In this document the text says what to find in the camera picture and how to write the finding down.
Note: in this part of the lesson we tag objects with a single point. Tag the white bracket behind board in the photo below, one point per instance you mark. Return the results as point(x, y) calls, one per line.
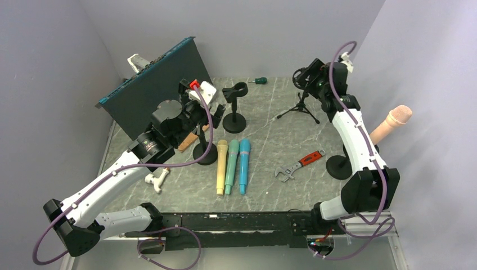
point(137, 62)

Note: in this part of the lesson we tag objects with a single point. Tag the blue microphone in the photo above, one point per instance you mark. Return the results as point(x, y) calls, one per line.
point(244, 151)

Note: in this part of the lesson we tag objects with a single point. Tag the pink microphone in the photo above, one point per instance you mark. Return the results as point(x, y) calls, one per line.
point(396, 118)

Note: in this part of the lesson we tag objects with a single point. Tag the beige yellow microphone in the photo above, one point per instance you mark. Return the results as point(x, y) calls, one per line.
point(222, 148)

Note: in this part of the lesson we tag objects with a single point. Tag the black tripod shock mount stand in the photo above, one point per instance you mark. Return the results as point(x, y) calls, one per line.
point(300, 106)

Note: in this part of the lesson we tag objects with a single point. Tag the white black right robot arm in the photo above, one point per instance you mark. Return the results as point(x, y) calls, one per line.
point(371, 184)

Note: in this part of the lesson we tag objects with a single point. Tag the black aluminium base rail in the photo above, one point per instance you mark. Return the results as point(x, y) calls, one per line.
point(208, 230)

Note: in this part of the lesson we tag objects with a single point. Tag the white plastic pipe valve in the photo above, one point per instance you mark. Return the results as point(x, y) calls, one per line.
point(157, 182)

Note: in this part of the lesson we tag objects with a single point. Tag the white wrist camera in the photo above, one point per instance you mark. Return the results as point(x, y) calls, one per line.
point(204, 93)
point(344, 58)

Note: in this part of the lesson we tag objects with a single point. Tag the green handled screwdriver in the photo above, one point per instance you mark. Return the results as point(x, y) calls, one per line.
point(261, 80)

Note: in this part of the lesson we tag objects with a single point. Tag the dark blue leaning board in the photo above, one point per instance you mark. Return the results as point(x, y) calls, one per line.
point(132, 103)

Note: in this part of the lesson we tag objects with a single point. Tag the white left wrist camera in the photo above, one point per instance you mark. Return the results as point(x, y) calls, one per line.
point(204, 93)

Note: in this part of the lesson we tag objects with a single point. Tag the teal green microphone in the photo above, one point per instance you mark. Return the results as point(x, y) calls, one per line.
point(233, 151)

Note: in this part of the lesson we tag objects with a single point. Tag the black round base clip stand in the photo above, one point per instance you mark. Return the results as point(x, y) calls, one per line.
point(234, 122)

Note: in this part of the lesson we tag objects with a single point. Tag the black round base clamp stand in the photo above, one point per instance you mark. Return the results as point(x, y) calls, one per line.
point(205, 152)

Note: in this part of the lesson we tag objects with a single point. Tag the red handled adjustable wrench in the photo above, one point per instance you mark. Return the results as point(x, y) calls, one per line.
point(288, 171)

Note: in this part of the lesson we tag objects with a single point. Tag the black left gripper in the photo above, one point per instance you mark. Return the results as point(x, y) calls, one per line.
point(185, 100)

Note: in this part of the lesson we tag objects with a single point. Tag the brown wooden block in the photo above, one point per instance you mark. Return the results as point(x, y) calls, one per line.
point(189, 140)

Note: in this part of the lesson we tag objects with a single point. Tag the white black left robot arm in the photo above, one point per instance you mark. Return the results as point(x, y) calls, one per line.
point(80, 220)

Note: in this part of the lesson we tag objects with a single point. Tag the black right round base stand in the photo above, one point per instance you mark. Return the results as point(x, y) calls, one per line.
point(339, 166)

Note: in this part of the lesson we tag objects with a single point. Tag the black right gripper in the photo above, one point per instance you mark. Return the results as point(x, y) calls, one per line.
point(316, 69)

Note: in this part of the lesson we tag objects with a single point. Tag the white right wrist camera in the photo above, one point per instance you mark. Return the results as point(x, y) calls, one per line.
point(344, 58)

